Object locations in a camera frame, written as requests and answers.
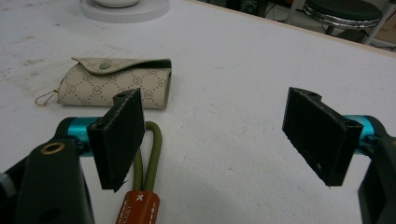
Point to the white bowl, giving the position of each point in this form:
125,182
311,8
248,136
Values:
116,3

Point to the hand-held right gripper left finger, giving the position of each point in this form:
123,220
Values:
116,140

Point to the white round stand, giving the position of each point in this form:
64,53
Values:
124,11

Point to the beige patterned key pouch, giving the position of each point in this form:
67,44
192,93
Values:
115,83

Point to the round black stool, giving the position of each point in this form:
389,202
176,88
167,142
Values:
342,14

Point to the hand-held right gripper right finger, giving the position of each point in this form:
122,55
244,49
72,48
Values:
320,137

